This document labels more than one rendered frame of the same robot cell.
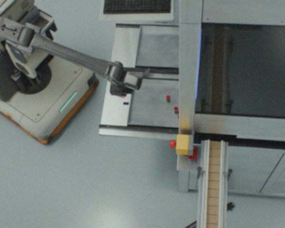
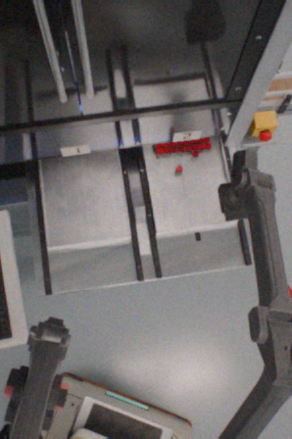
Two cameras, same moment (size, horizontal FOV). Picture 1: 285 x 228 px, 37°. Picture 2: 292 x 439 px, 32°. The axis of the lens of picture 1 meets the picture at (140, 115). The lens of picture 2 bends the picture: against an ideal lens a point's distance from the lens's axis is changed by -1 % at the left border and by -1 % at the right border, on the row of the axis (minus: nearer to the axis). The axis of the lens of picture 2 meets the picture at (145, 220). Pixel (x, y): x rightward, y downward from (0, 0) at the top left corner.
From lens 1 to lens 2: 1.45 m
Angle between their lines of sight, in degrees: 36
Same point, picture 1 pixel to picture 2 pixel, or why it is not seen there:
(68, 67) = (65, 419)
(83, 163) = (199, 359)
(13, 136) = not seen: outside the picture
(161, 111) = (198, 179)
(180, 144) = (270, 120)
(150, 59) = (108, 217)
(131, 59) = (115, 249)
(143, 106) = (196, 208)
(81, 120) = (130, 385)
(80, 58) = (271, 228)
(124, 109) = (209, 236)
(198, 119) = not seen: hidden behind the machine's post
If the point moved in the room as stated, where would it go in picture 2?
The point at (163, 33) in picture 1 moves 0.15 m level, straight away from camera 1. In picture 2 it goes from (52, 208) to (6, 219)
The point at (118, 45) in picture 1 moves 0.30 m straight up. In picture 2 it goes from (88, 279) to (78, 262)
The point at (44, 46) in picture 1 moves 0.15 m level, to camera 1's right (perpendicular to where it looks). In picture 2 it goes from (285, 290) to (251, 223)
